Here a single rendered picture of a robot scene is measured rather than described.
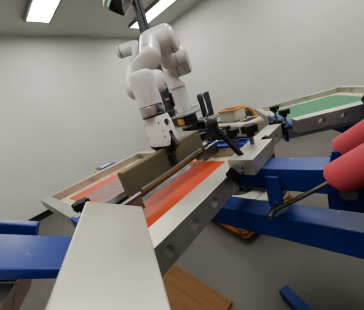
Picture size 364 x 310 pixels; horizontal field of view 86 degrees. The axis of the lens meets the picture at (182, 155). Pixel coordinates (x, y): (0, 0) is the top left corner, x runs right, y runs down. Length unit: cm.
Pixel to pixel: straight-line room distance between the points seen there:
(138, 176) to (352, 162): 46
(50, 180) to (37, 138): 78
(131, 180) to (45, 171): 374
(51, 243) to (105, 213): 5
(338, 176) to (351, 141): 12
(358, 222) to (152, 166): 48
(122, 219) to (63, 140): 418
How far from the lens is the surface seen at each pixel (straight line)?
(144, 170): 57
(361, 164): 35
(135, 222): 16
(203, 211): 38
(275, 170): 44
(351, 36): 421
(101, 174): 115
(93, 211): 17
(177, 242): 34
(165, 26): 88
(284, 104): 165
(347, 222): 50
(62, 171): 431
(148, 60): 80
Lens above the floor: 123
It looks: 15 degrees down
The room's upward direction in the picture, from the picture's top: 18 degrees counter-clockwise
